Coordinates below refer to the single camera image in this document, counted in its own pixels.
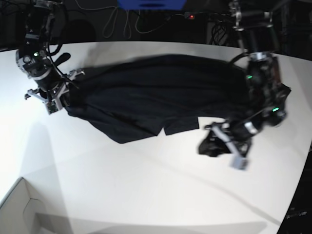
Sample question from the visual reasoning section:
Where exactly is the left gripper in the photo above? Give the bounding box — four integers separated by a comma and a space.
203, 122, 251, 158

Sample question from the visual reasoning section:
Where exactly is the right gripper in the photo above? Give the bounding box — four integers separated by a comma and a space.
24, 53, 85, 107

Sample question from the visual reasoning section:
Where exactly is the dark navy t-shirt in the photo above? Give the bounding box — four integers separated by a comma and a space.
65, 55, 251, 144

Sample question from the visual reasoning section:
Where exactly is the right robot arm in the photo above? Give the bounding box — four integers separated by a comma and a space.
16, 0, 84, 114

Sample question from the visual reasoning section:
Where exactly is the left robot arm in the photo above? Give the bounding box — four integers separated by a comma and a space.
198, 0, 291, 159

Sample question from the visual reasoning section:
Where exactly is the blue box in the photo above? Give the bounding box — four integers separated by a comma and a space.
117, 0, 186, 10

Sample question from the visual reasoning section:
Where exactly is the white power strip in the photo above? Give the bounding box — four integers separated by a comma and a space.
183, 11, 233, 21

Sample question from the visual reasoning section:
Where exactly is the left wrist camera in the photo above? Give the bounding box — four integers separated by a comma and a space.
231, 156, 249, 171

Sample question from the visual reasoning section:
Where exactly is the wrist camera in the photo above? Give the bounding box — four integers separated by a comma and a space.
231, 156, 249, 171
45, 102, 59, 115

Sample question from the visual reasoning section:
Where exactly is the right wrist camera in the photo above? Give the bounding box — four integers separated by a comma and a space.
45, 102, 59, 115

